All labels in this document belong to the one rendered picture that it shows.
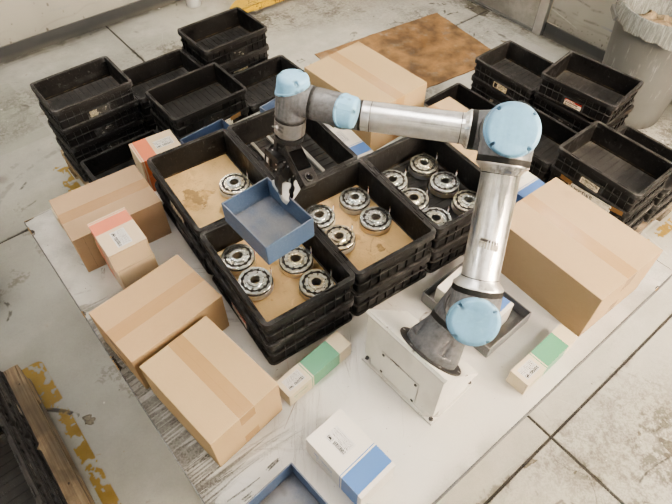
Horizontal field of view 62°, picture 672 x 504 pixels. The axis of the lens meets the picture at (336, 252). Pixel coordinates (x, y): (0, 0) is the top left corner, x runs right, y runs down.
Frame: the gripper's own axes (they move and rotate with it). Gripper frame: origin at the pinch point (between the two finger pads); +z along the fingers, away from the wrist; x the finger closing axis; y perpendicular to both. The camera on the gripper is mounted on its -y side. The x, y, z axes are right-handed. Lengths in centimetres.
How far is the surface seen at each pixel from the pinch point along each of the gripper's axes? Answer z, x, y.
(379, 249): 25.8, -29.2, -9.9
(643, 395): 97, -124, -89
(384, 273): 24.6, -22.8, -19.0
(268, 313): 31.4, 11.2, -8.2
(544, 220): 13, -72, -37
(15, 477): 87, 87, 17
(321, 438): 37, 20, -45
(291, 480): 47, 29, -47
